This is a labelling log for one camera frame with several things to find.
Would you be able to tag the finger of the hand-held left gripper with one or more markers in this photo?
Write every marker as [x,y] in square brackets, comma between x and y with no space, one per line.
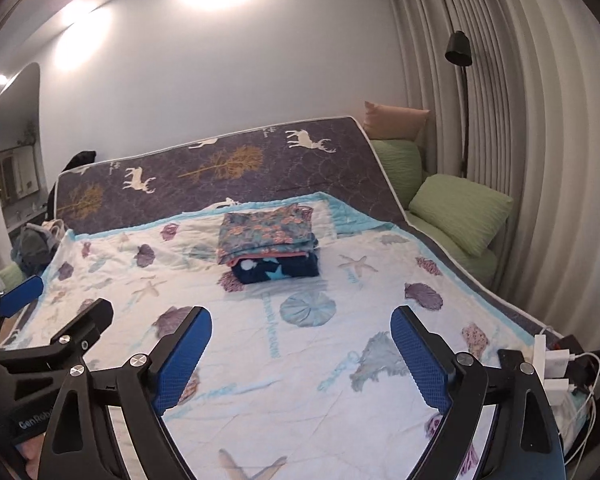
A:
[75,335]
[20,296]

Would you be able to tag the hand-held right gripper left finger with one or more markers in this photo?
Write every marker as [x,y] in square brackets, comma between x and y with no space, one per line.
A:
[182,355]

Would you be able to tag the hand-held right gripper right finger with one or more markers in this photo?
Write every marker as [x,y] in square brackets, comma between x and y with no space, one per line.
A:
[422,355]

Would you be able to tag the floral long-sleeve shirt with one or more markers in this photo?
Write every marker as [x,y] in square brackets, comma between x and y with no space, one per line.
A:
[267,232]

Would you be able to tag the pile of unfolded clothes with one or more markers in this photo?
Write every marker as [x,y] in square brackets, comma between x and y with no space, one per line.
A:
[35,247]

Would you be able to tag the small green pillow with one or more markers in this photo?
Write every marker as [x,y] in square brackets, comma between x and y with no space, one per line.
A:
[11,275]

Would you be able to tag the white seashell print quilt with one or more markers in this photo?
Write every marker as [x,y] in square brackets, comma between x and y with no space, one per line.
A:
[290,360]

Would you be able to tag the white power strip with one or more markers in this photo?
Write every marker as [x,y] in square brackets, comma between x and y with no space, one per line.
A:
[540,355]

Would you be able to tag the folded navy star garment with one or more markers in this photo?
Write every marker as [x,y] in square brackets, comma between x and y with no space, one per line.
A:
[275,272]

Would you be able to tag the folded pink garment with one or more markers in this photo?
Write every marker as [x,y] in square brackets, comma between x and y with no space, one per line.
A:
[270,260]

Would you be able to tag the white charger plug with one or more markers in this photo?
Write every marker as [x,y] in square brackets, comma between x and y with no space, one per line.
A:
[557,387]
[560,362]

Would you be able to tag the black garment behind mattress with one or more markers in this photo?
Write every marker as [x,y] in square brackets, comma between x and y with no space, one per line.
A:
[80,160]

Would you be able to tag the large green pillow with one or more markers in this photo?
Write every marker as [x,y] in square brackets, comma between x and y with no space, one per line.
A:
[460,210]

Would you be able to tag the purple deer print mattress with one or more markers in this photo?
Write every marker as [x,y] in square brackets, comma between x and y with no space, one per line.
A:
[280,170]

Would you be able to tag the peach pillow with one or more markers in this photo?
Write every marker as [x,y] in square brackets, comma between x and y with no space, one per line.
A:
[392,120]

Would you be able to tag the beige pleated curtain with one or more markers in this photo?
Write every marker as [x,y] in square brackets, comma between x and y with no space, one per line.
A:
[530,135]

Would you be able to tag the black floor lamp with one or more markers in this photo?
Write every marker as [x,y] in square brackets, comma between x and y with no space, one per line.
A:
[459,50]

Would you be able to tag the wall mirror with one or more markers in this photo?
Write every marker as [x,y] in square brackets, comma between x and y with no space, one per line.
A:
[15,172]

